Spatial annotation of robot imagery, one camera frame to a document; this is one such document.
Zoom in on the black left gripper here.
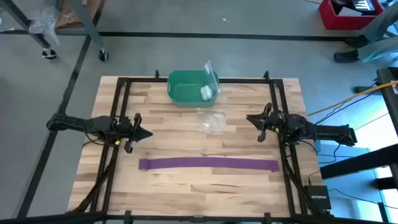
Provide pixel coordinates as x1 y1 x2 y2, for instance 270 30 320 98
116 113 154 154

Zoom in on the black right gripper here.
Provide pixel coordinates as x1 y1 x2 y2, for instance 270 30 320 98
246 103 285 143

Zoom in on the clear plastic bag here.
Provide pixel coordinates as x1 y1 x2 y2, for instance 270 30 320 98
196 107 228 136

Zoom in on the purple elastic bandage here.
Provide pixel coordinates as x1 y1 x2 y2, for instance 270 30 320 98
138 156 280 173

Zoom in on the green plastic bin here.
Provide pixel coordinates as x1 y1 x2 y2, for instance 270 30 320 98
167 69 220 108

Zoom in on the clear bag with cotton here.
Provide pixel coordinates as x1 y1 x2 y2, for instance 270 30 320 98
203 59 221 103

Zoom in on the black metal beam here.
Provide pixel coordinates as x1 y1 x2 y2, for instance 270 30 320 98
320 144 398 180

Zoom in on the person's black shoe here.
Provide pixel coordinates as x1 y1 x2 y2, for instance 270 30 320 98
333 49 361 64
343 35 371 49

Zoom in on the black floor stand base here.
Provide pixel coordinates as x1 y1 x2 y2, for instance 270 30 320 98
354 85 379 95

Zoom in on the grey metal work table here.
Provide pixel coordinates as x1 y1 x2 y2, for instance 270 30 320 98
0 0 110 63

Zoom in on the red plastic crate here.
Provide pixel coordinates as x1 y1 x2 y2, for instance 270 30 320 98
318 0 385 31

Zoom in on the person's leg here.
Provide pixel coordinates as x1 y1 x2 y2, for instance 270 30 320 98
356 36 398 63
360 5 398 43

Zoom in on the brown cardboard box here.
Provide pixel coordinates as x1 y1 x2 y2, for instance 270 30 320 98
55 0 104 30

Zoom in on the crumpled clear plastic wrap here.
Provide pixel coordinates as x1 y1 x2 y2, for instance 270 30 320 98
29 5 60 47

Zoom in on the black device with white keys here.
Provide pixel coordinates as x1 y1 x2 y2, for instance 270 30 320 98
330 0 377 17

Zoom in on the black aluminium table frame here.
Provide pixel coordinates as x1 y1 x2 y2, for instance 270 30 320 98
67 69 335 224

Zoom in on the black Netgear network switch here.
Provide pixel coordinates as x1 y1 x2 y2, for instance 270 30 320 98
303 185 333 211

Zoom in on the yellow cable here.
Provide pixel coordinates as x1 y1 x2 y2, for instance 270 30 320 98
307 80 398 117

